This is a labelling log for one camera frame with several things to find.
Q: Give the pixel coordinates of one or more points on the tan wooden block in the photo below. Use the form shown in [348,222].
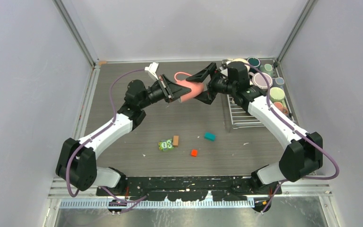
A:
[176,141]

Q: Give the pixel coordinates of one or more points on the white wire dish rack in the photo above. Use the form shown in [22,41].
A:
[253,108]

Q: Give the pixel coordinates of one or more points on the light green cream mug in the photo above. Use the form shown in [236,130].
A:
[276,94]

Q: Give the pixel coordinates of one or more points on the teal block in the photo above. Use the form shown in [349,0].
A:
[209,136]

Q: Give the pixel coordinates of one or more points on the lilac pink mug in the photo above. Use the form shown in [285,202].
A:
[262,82]

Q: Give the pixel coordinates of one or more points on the terracotta small cup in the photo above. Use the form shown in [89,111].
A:
[281,108]

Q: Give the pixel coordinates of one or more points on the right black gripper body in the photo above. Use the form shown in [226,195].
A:
[219,85]

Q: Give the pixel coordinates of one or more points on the cream floral mug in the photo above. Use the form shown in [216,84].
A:
[244,61]

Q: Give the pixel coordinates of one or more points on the red cube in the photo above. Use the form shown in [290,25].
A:
[194,153]

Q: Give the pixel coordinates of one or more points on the black base bar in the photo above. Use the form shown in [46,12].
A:
[189,188]

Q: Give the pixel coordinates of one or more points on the dark teal mug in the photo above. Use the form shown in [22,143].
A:
[255,64]

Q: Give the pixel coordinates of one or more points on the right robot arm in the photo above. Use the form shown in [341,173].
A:
[302,154]

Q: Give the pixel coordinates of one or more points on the pale green small mug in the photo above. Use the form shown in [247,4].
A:
[268,69]

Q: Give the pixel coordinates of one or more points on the green owl toy block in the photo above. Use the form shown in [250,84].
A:
[165,145]

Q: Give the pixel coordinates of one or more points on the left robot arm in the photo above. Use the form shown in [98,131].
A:
[77,161]

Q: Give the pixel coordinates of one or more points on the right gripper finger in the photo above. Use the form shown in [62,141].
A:
[206,97]
[202,75]

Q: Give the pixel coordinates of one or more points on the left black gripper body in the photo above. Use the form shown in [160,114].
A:
[159,92]

